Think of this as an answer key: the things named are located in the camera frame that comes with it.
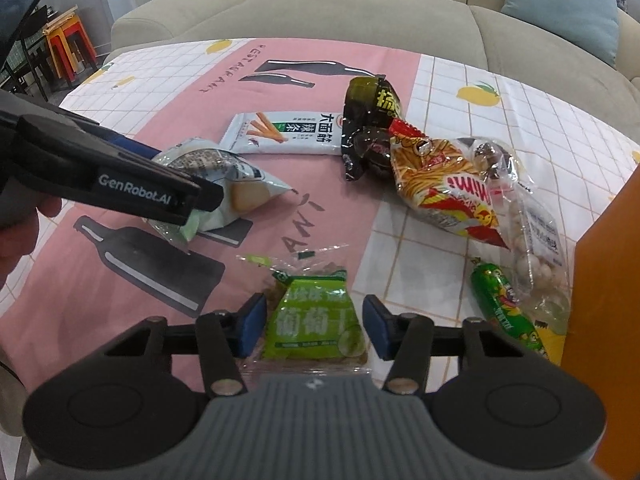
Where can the orange white storage box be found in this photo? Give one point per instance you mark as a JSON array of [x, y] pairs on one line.
[[602, 344]]

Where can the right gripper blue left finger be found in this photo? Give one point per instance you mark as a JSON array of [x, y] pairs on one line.
[[250, 323]]

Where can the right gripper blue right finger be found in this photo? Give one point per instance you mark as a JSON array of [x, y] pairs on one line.
[[382, 327]]

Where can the white carrot stick packet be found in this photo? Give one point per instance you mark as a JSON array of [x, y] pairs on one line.
[[287, 133]]

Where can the person's left hand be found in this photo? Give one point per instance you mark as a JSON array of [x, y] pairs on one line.
[[20, 240]]

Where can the green sausage snack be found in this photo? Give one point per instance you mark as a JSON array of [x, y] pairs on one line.
[[497, 300]]

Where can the green raisin snack packet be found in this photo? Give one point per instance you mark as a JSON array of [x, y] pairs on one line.
[[312, 326]]

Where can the clear bag white balls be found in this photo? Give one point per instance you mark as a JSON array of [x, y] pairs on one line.
[[534, 263]]

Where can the red fries snack bag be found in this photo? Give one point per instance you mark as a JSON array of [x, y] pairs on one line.
[[457, 185]]

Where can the dark green snack bag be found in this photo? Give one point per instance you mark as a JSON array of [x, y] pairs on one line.
[[371, 105]]

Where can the grey fabric sofa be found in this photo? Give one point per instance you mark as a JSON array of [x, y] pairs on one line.
[[468, 31]]

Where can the light blue cushion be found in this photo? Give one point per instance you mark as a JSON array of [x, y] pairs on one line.
[[592, 25]]

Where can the red yellow stools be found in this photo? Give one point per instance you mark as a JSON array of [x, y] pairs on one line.
[[69, 45]]

